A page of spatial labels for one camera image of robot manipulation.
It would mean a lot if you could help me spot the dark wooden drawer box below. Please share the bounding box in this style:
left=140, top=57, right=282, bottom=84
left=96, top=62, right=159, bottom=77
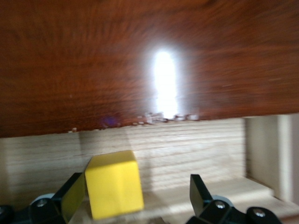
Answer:
left=0, top=0, right=299, bottom=139

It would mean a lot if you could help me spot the yellow block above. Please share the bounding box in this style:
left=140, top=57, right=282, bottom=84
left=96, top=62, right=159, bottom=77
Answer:
left=84, top=150, right=145, bottom=220

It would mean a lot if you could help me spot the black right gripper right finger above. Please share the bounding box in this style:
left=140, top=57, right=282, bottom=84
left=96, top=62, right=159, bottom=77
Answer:
left=186, top=174, right=284, bottom=224

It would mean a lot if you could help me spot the light wood drawer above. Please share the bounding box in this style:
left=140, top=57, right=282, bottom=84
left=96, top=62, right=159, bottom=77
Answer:
left=0, top=114, right=299, bottom=224

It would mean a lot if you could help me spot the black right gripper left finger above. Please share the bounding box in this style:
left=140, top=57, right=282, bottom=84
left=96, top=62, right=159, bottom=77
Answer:
left=0, top=172, right=86, bottom=224

